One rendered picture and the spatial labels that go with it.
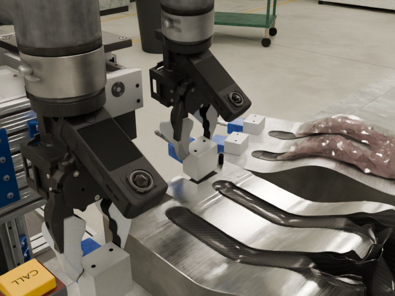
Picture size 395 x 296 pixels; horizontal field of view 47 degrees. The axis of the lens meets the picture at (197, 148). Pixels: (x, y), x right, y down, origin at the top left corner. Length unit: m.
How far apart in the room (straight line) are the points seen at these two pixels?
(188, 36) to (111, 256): 0.31
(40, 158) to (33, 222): 1.47
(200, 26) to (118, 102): 0.41
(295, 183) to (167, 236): 0.31
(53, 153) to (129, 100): 0.56
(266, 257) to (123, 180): 0.28
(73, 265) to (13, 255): 0.82
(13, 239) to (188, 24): 0.84
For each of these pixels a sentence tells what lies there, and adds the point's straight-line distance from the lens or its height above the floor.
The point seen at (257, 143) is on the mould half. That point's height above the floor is 0.85.
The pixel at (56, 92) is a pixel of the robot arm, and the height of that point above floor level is 1.16.
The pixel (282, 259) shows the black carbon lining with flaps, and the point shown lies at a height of 0.91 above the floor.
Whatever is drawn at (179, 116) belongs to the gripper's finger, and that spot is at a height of 1.03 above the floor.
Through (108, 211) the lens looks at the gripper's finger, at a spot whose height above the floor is 1.01.
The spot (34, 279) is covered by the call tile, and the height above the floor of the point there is 0.84.
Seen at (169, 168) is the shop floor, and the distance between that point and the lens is 2.61.
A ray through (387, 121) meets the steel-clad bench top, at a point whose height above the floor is 0.80.
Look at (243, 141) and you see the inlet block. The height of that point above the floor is 0.88.
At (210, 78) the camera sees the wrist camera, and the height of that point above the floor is 1.09.
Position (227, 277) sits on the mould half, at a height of 0.89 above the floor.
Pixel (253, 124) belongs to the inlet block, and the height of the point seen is 0.88.
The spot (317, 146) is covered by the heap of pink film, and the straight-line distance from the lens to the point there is 0.90.
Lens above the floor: 1.30
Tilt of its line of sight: 28 degrees down
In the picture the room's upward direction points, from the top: straight up
